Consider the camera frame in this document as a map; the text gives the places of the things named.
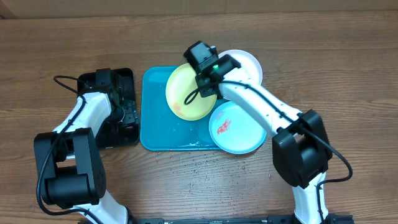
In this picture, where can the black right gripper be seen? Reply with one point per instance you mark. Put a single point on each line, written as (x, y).
(204, 90)

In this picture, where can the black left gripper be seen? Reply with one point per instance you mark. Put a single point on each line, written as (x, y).
(132, 114)

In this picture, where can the yellow plate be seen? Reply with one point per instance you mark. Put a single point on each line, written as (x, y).
(182, 98)

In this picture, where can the light blue plate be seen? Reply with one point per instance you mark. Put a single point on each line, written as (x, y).
(235, 131)

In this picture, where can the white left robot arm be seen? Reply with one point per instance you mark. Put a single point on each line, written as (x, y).
(71, 175)

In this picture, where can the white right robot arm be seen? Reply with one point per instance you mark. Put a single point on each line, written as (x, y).
(300, 146)

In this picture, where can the black water tray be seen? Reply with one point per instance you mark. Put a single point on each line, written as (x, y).
(110, 134)

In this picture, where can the teal serving tray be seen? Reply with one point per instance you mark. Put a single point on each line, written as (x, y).
(161, 129)

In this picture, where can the white plate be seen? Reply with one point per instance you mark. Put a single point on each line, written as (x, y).
(248, 62)

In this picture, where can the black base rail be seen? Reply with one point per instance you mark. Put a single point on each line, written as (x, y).
(272, 219)

